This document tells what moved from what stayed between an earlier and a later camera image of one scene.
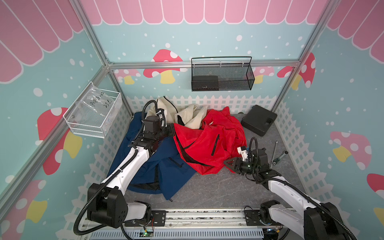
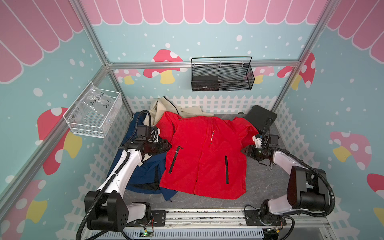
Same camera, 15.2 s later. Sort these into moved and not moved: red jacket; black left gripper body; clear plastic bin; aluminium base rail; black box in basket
Moved: black left gripper body; red jacket
Not moved: black box in basket; clear plastic bin; aluminium base rail
